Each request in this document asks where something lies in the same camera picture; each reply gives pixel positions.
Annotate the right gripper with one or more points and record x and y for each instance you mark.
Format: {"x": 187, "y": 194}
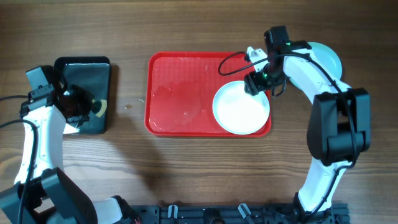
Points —
{"x": 252, "y": 81}

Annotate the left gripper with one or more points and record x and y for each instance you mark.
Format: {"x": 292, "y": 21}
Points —
{"x": 86, "y": 102}

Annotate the yellow green sponge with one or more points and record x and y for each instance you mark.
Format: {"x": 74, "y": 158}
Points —
{"x": 98, "y": 107}

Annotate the white plate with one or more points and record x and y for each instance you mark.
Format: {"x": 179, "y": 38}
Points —
{"x": 238, "y": 112}

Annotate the teal plate top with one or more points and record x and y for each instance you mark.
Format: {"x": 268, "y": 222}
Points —
{"x": 329, "y": 59}

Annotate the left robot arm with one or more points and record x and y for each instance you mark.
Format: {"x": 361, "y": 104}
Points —
{"x": 42, "y": 192}

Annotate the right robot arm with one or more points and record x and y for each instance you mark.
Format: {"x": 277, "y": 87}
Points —
{"x": 339, "y": 126}

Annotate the black water tray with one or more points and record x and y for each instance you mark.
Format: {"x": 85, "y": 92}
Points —
{"x": 92, "y": 74}

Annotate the red plastic tray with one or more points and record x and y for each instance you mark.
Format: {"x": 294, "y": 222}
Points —
{"x": 180, "y": 91}

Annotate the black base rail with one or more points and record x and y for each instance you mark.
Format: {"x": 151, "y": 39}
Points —
{"x": 277, "y": 213}

